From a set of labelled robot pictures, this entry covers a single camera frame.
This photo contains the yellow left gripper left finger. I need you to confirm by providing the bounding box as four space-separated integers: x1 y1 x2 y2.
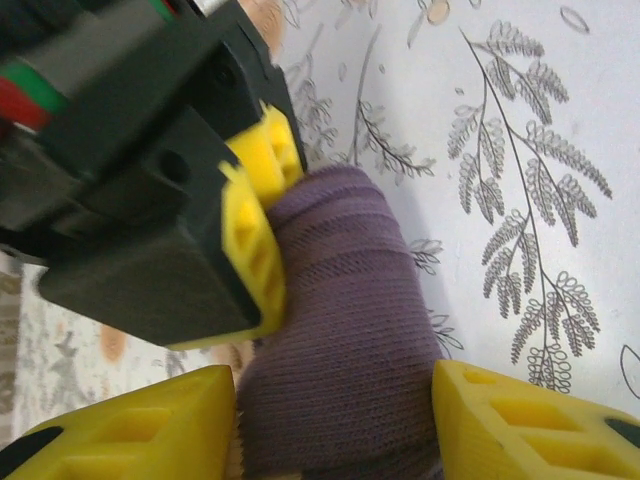
0 364 238 480

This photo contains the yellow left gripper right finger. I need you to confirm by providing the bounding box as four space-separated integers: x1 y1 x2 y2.
431 359 640 480

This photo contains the purple sock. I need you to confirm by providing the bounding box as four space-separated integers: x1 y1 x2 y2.
234 164 449 480

